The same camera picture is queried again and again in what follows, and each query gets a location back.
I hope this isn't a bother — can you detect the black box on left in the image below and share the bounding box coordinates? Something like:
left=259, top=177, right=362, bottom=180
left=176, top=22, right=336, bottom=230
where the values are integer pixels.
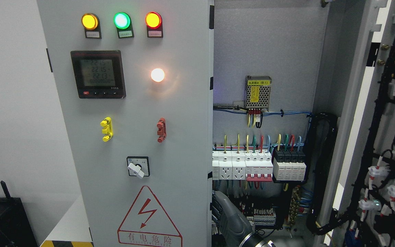
left=0, top=181, right=38, bottom=247

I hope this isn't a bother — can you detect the red terminal connector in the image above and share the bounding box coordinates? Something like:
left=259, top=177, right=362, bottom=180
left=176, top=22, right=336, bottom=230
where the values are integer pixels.
left=156, top=117, right=167, bottom=143

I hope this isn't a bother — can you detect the yellow terminal connector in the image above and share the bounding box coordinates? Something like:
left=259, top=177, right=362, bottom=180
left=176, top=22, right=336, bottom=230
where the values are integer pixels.
left=100, top=117, right=114, bottom=142

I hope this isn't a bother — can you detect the black right cable conduit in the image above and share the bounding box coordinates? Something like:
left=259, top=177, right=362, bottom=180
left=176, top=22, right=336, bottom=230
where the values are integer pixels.
left=303, top=113, right=339, bottom=236

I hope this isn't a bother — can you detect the green indicator light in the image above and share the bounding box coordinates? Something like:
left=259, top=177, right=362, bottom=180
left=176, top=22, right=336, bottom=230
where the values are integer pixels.
left=114, top=12, right=134, bottom=38

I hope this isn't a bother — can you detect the red indicator light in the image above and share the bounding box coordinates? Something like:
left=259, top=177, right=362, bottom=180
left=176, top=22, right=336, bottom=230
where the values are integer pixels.
left=145, top=11, right=163, bottom=38

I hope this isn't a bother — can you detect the white rotary selector switch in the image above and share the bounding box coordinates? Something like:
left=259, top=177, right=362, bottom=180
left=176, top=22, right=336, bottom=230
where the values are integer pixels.
left=127, top=156, right=150, bottom=179

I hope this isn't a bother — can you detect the black digital power meter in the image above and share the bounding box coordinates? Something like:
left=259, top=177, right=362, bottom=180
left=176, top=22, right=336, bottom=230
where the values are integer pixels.
left=71, top=50, right=127, bottom=99

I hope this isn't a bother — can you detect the brass ground terminal bar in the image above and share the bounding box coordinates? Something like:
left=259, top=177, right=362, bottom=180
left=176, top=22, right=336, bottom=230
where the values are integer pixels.
left=287, top=186, right=301, bottom=228

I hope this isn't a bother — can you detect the black relay terminal row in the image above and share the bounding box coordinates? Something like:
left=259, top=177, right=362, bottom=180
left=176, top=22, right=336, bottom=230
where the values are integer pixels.
left=235, top=197, right=276, bottom=229

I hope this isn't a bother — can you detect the perforated metal power supply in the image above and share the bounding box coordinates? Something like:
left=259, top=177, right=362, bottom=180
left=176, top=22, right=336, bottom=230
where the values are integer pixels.
left=244, top=75, right=272, bottom=110

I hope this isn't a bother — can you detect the white socket module row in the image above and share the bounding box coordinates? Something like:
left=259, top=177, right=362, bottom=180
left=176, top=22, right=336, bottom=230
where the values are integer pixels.
left=213, top=151, right=246, bottom=180

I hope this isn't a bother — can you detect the white glowing indicator lamp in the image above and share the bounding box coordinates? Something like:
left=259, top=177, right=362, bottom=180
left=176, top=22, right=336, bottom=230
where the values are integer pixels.
left=151, top=68, right=166, bottom=82

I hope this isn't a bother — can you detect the red four-pole circuit breaker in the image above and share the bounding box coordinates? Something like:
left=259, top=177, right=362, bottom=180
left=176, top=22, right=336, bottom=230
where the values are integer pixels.
left=246, top=151, right=273, bottom=181

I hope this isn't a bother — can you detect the black surge protector module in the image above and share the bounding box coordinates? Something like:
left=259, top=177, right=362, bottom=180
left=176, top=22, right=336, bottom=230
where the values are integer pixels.
left=273, top=150, right=307, bottom=183

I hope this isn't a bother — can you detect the grey cabinet door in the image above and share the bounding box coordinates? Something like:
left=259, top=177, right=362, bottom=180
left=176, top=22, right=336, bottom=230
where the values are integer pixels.
left=323, top=0, right=395, bottom=247
left=37, top=0, right=214, bottom=247

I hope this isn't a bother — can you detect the dark grey robot hand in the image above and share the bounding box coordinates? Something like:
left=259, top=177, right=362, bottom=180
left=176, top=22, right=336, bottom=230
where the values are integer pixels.
left=211, top=191, right=253, bottom=247

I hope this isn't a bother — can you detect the red electric hazard warning sticker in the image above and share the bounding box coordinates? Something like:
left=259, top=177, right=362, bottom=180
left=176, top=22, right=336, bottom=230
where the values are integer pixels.
left=117, top=186, right=182, bottom=247

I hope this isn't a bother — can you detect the yellow indicator light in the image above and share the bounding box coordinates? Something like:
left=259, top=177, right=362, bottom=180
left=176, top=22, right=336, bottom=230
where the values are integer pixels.
left=81, top=13, right=101, bottom=39

